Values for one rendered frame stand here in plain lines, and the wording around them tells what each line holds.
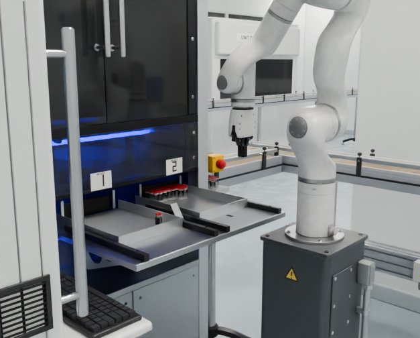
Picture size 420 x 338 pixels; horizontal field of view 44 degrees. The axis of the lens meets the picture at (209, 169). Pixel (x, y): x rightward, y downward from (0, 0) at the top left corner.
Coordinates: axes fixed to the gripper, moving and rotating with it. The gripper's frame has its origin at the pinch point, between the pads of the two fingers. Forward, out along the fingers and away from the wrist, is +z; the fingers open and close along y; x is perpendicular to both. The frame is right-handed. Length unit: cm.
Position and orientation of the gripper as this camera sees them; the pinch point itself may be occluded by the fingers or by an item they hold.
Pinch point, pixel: (242, 151)
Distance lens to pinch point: 186.1
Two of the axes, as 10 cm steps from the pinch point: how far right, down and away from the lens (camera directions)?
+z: 0.0, 9.8, 2.0
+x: 7.3, 1.4, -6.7
